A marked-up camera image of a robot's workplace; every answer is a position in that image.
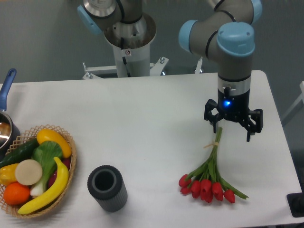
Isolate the blue handled saucepan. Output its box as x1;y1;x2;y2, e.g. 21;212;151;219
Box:
0;68;20;161

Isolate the woven wicker basket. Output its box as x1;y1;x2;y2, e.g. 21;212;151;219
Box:
0;124;77;219

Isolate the yellow bell pepper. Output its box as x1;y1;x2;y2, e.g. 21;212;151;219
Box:
0;163;18;186

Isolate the green cucumber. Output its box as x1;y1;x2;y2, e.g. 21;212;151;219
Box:
0;138;39;168

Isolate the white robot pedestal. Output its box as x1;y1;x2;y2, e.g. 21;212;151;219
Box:
82;14;170;80

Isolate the black device at table edge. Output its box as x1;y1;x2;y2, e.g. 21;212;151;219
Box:
286;192;304;218

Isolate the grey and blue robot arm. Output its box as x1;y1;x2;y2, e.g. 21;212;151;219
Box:
77;0;263;137

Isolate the green bok choy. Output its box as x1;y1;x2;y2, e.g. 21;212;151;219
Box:
30;141;63;198

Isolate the orange fruit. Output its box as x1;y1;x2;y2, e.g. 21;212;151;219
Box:
3;182;30;205

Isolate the beige round disc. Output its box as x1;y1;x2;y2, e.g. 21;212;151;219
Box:
15;159;43;186

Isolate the red tulip bouquet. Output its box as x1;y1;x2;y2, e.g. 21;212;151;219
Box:
178;127;248;204

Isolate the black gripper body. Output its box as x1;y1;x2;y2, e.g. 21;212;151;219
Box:
218;78;251;122

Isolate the yellow banana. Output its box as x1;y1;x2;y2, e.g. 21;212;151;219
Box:
18;157;69;215

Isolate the dark red vegetable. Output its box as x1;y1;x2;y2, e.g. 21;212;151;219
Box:
47;158;71;189

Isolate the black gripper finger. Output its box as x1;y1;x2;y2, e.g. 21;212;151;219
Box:
240;109;263;142
204;99;224;133

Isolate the dark grey ribbed vase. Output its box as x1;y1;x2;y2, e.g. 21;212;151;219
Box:
87;165;128;212

